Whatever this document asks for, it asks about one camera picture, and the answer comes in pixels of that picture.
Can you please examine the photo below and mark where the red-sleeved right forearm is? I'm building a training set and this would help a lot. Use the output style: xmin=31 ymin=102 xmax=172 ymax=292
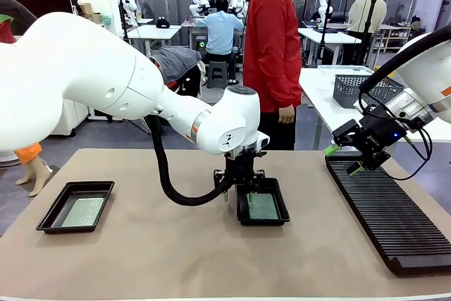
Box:
xmin=280 ymin=64 xmax=302 ymax=108

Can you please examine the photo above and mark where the grey plastic lattice basket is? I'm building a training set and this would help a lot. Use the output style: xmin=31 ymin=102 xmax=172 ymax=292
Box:
xmin=333 ymin=74 xmax=405 ymax=109

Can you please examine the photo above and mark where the person beige sweater black cap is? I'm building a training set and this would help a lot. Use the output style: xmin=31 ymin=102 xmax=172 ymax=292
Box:
xmin=347 ymin=0 xmax=388 ymax=66

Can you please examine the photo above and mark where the white work table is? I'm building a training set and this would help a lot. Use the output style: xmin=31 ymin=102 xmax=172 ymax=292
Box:
xmin=297 ymin=27 xmax=364 ymax=68
xmin=126 ymin=24 xmax=183 ymax=57

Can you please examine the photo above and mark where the black jacket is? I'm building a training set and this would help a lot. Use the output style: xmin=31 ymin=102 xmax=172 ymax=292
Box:
xmin=168 ymin=64 xmax=203 ymax=99

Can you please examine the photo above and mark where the grey work desk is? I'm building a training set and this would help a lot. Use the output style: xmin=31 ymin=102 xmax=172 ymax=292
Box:
xmin=181 ymin=20 xmax=247 ymax=69

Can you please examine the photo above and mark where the black rectangular ESD tray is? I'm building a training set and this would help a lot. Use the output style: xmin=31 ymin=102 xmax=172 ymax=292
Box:
xmin=235 ymin=177 xmax=291 ymax=226
xmin=36 ymin=180 xmax=116 ymax=235

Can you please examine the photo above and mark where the wooden shelf unit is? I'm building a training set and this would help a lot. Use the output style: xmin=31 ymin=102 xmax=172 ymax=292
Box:
xmin=382 ymin=24 xmax=412 ymax=54

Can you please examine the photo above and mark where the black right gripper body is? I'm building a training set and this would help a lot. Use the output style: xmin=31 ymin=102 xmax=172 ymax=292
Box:
xmin=357 ymin=113 xmax=410 ymax=156

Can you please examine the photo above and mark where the clear plastic tray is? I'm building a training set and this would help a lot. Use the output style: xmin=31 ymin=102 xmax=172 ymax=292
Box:
xmin=317 ymin=64 xmax=375 ymax=76

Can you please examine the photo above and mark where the grey hoodie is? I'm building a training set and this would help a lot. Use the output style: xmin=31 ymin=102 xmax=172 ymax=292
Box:
xmin=150 ymin=46 xmax=203 ymax=85

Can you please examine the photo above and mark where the black slotted board rack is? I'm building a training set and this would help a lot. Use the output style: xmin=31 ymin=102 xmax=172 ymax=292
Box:
xmin=323 ymin=154 xmax=451 ymax=276

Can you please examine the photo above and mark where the seated person light blue shirt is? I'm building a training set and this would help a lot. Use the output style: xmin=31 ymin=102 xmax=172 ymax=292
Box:
xmin=195 ymin=0 xmax=245 ymax=85

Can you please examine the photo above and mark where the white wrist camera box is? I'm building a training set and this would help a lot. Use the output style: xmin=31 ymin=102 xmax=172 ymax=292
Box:
xmin=257 ymin=130 xmax=272 ymax=151

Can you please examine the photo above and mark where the white side table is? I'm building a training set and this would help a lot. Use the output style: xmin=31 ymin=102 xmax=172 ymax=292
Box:
xmin=298 ymin=67 xmax=451 ymax=151

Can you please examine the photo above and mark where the grey plastic stool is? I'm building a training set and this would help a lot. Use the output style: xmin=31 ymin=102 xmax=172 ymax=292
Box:
xmin=206 ymin=61 xmax=230 ymax=90

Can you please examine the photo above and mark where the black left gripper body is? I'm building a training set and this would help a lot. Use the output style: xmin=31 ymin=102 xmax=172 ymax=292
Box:
xmin=224 ymin=152 xmax=257 ymax=184

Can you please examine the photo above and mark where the green perforated circuit board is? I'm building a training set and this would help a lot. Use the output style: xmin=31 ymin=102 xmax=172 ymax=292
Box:
xmin=248 ymin=193 xmax=281 ymax=221
xmin=61 ymin=197 xmax=107 ymax=228

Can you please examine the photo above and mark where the black tripod stand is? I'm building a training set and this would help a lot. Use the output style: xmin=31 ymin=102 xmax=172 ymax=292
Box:
xmin=318 ymin=0 xmax=336 ymax=68
xmin=354 ymin=0 xmax=382 ymax=66
xmin=114 ymin=0 xmax=130 ymax=45

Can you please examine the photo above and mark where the person in red jacket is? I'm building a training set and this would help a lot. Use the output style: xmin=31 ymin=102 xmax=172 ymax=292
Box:
xmin=240 ymin=0 xmax=313 ymax=151

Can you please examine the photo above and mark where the mannequin with orange trousers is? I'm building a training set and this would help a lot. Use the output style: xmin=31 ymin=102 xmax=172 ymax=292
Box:
xmin=0 ymin=0 xmax=53 ymax=197

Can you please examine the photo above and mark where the white cabinet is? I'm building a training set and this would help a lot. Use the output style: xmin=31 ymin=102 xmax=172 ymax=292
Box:
xmin=49 ymin=98 xmax=89 ymax=137

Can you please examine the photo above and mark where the person's right hand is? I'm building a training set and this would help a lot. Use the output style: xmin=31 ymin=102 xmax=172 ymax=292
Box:
xmin=278 ymin=104 xmax=297 ymax=125

